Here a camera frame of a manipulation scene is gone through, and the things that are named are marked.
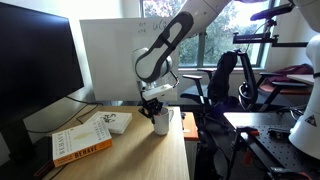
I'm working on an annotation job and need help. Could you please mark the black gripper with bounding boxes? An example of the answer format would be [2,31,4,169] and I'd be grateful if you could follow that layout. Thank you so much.
[137,98,165,125]

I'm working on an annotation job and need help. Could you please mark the maroon bag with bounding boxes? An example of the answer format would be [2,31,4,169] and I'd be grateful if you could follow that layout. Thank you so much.
[265,63,315,85]

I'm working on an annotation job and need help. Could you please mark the large white whiteboard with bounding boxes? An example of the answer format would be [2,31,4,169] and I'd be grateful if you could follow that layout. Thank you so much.
[79,16,180,103]

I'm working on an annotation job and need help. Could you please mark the thin white book black drawing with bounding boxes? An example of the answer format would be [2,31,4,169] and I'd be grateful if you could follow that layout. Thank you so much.
[83,111,134,136]

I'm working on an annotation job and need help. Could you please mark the black computer monitor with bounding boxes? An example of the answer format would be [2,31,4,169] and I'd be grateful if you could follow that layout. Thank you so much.
[0,1,85,164]

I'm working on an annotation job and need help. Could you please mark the wooden background table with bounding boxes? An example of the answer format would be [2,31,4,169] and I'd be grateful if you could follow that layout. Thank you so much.
[285,73,316,87]

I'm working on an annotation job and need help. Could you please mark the black stereo camera bar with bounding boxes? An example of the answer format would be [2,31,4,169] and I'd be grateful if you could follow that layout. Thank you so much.
[249,2,296,22]

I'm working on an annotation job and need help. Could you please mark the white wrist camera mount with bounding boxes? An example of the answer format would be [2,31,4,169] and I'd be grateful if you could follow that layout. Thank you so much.
[141,83,175,101]

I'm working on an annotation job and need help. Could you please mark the orange cabinet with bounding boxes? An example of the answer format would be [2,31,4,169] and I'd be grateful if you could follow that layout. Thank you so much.
[181,111,200,142]

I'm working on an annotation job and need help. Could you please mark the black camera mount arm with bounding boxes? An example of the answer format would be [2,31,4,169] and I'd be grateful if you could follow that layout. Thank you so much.
[231,19,310,49]

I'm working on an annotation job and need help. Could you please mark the small black block on table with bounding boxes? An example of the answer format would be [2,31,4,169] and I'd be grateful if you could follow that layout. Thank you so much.
[266,127,292,140]

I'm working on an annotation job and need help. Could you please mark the white ceramic mug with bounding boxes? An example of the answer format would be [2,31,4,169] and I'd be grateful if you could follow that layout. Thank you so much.
[152,106,175,137]

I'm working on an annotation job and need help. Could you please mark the thick white orange-spine book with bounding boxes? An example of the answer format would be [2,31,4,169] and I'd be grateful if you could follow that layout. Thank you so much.
[51,120,114,168]

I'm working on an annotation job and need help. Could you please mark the black office chair with jacket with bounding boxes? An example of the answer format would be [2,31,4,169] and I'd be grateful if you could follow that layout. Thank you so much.
[180,49,240,111]

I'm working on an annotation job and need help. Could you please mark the window with grey frame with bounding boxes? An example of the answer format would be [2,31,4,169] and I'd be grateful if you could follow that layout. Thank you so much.
[139,0,278,70]

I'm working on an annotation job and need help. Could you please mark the black perforated robot table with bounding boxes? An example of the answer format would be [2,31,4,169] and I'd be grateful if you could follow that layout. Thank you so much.
[222,111,320,180]

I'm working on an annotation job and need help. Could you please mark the black clamp orange handle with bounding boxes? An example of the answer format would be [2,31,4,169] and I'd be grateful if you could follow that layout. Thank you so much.
[235,125,262,168]
[265,166,314,180]

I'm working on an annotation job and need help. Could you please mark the black monitor cable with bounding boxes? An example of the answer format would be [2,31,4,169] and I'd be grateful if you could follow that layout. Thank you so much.
[25,95,104,135]

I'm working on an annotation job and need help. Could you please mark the black mesh office chair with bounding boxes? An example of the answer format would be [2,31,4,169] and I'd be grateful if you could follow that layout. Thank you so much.
[237,49,313,114]

